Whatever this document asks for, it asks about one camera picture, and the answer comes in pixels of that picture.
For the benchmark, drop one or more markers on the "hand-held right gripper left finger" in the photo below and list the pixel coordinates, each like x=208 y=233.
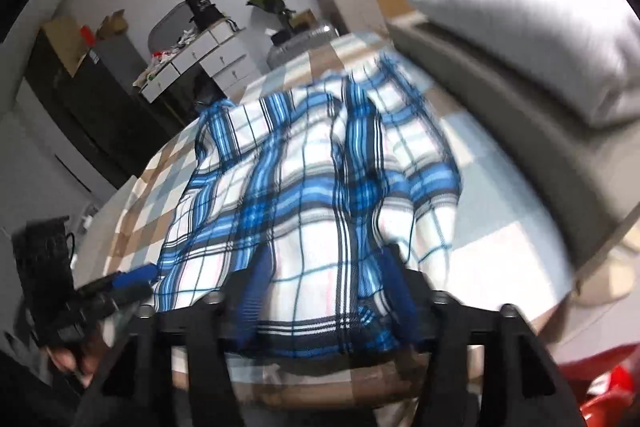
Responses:
x=250 y=302

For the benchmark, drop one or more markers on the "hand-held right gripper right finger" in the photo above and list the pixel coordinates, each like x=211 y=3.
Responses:
x=400 y=297

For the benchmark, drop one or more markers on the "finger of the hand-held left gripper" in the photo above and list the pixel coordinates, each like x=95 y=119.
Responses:
x=132 y=296
x=132 y=277

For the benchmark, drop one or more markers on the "blue plaid shirt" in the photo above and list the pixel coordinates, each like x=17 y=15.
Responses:
x=310 y=207

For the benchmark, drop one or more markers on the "person's left hand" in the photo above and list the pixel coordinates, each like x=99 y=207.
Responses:
x=85 y=357

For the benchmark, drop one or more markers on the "checked bed blanket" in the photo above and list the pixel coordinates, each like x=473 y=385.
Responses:
x=500 y=232

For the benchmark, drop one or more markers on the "dark wardrobe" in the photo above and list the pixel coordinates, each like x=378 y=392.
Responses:
x=65 y=117

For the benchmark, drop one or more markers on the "black refrigerator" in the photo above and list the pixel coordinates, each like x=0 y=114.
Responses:
x=125 y=92

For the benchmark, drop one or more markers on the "dark bag under dressing table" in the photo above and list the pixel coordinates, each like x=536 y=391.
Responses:
x=210 y=94

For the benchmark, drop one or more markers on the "grey padded headboard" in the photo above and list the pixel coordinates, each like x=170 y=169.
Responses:
x=525 y=132

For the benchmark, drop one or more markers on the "clutter pile on dressing table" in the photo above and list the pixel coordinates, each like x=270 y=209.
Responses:
x=165 y=57

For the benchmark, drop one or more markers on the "flat cardboard sheet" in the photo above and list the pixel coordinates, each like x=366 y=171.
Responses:
x=62 y=44

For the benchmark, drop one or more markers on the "red carton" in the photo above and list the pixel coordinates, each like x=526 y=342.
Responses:
x=87 y=36

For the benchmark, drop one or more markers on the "red plastic object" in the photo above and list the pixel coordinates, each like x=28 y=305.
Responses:
x=615 y=392

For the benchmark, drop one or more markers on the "white dressing table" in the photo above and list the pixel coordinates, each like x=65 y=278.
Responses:
x=225 y=57

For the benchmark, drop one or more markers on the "grey arched mirror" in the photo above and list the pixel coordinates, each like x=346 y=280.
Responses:
x=167 y=29

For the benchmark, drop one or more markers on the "open cardboard box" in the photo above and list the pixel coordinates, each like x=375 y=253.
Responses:
x=112 y=24

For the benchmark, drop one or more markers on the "silver suitcase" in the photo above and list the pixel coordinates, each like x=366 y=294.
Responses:
x=295 y=47

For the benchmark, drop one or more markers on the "black bag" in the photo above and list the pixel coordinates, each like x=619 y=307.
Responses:
x=205 y=9

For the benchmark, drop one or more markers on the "flower bouquet in black wrap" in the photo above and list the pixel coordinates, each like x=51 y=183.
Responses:
x=272 y=4

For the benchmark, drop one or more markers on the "white pillow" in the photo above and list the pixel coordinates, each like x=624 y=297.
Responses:
x=540 y=32

